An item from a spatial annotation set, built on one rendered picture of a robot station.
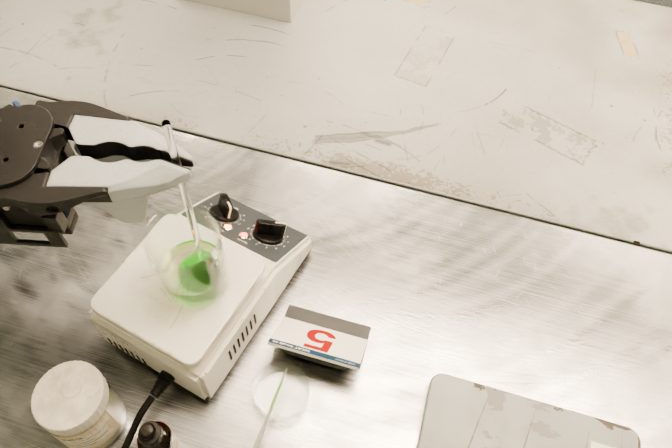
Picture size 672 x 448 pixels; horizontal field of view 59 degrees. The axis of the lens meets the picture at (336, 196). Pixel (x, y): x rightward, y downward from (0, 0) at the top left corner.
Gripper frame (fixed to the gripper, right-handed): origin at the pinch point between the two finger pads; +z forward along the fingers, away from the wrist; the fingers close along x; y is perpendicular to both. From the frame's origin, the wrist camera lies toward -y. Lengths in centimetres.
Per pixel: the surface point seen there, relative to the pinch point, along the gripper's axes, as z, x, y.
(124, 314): -6.5, 4.5, 17.1
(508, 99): 35, -34, 26
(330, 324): 11.8, 0.8, 25.4
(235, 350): 2.9, 5.3, 22.2
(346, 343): 13.5, 3.2, 24.0
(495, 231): 30.5, -12.2, 25.8
